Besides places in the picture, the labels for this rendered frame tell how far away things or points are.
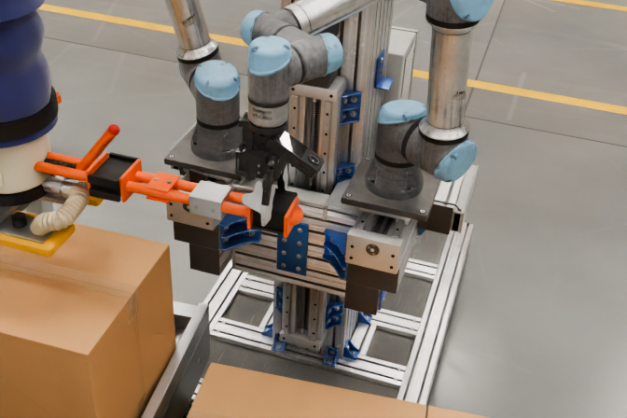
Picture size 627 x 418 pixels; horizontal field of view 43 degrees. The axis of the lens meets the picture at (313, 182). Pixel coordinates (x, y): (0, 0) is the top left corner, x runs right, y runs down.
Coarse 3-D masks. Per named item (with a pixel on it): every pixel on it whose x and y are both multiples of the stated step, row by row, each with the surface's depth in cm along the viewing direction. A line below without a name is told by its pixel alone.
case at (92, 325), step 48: (96, 240) 199; (144, 240) 200; (0, 288) 182; (48, 288) 183; (96, 288) 184; (144, 288) 189; (0, 336) 172; (48, 336) 171; (96, 336) 171; (144, 336) 194; (0, 384) 181; (48, 384) 176; (96, 384) 173; (144, 384) 200
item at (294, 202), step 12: (276, 192) 161; (276, 204) 157; (288, 204) 157; (252, 216) 158; (276, 216) 156; (288, 216) 155; (252, 228) 159; (264, 228) 158; (276, 228) 158; (288, 228) 156
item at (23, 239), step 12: (12, 216) 167; (24, 216) 168; (0, 228) 168; (12, 228) 168; (24, 228) 169; (72, 228) 171; (0, 240) 166; (12, 240) 166; (24, 240) 166; (36, 240) 165; (48, 240) 166; (60, 240) 167; (36, 252) 165; (48, 252) 164
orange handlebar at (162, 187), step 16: (64, 160) 170; (64, 176) 167; (80, 176) 166; (144, 176) 166; (160, 176) 165; (176, 176) 166; (144, 192) 163; (160, 192) 162; (176, 192) 162; (240, 192) 163; (224, 208) 159; (240, 208) 158
